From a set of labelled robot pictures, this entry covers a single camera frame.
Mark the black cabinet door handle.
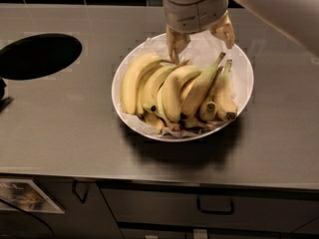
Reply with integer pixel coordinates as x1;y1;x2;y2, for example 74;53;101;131
72;180;90;204

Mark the dark object at left edge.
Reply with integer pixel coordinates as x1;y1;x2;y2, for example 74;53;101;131
0;78;13;113

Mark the long-stemmed yellow banana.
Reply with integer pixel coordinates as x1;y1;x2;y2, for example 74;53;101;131
179;53;225;120

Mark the short yellow banana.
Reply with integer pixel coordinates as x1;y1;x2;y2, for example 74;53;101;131
198;66;223;121

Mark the large middle yellow banana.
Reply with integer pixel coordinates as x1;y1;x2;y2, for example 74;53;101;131
161;65;202;122

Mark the grey drawer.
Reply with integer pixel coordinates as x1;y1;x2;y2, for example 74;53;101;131
122;228;319;239
102;188;319;232

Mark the white paper liner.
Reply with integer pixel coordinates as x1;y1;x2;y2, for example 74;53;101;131
117;30;249;139

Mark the grey cabinet door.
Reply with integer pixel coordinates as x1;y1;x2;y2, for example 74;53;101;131
0;174;124;239

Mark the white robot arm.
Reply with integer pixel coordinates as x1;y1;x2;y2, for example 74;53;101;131
162;0;319;61

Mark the white oval bowl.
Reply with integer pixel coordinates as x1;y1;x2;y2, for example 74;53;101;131
111;32;255;143

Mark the leftmost yellow banana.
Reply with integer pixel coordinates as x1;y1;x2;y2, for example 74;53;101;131
120;53;169;115

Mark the rightmost yellow banana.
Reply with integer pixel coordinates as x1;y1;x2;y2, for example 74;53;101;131
214;60;237;121

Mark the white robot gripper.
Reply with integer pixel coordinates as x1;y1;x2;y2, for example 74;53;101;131
162;0;235;64

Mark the lower grey drawer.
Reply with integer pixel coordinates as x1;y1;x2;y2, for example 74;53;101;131
122;228;319;239

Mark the grey drawer front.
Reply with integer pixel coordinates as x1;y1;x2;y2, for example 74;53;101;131
102;188;319;232

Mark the round black counter hole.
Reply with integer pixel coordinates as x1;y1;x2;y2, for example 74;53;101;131
0;33;82;80

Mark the bottom left hidden banana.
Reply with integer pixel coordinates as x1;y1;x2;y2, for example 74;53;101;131
144;113;164;134

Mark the black drawer handle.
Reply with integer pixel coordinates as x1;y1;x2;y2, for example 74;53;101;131
196;196;234;215

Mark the printed label on cabinet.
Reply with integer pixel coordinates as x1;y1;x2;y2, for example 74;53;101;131
0;178;65;214

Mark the hidden banana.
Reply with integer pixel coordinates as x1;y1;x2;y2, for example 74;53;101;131
144;113;164;134
183;118;214;130

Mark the bottom right hidden banana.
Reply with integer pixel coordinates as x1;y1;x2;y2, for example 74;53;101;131
183;118;214;130

